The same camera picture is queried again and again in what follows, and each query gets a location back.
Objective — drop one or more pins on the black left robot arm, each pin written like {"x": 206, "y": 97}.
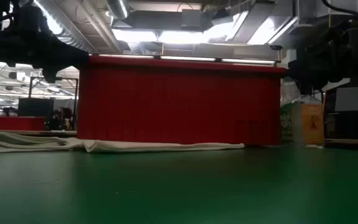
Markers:
{"x": 26, "y": 40}

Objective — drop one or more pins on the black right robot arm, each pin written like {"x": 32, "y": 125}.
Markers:
{"x": 322, "y": 62}

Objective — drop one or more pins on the red plastic laundry basket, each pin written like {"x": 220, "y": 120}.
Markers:
{"x": 179, "y": 102}

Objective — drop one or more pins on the white canvas tote bag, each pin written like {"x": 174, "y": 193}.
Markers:
{"x": 120, "y": 145}

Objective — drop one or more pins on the green table mat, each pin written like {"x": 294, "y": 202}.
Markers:
{"x": 179, "y": 186}

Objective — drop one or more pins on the person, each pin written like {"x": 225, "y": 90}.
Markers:
{"x": 62, "y": 119}

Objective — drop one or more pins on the clear bottle with orange label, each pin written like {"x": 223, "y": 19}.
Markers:
{"x": 311, "y": 124}

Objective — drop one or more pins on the small red bin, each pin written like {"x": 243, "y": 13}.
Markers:
{"x": 17, "y": 123}

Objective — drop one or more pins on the white monitor screen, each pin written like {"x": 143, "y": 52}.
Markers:
{"x": 352, "y": 99}

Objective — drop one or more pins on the silver ventilation duct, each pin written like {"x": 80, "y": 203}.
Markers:
{"x": 118, "y": 7}

